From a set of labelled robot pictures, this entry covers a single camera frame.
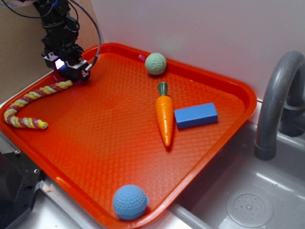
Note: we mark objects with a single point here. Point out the multicoloured twisted rope toy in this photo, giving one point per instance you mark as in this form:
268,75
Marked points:
10,115

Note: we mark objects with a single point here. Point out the blue rectangular block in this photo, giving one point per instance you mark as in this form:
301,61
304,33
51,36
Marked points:
196,115

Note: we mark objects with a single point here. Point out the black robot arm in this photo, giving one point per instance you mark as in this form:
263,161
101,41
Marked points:
52,11

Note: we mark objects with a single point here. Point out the orange toy carrot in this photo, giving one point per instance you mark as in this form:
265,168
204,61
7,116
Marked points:
164,113

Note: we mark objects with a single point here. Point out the grey toy sink basin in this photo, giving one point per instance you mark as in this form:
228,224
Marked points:
236,190

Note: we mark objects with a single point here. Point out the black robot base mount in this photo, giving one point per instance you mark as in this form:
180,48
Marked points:
20,179

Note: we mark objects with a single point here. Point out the orange plastic tray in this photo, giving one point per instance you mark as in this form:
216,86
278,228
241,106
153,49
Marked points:
103,133

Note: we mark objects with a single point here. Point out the green dimpled ball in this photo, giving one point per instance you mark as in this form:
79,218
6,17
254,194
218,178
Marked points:
155,64

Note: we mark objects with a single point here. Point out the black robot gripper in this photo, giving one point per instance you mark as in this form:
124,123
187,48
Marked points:
60,45

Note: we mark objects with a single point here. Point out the wooden back panel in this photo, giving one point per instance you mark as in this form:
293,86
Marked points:
88,37

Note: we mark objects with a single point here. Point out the grey curved faucet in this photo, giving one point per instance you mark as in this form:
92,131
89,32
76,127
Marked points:
283,107

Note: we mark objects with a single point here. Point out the blue dimpled ball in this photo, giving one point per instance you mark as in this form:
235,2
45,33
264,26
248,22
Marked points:
130,202

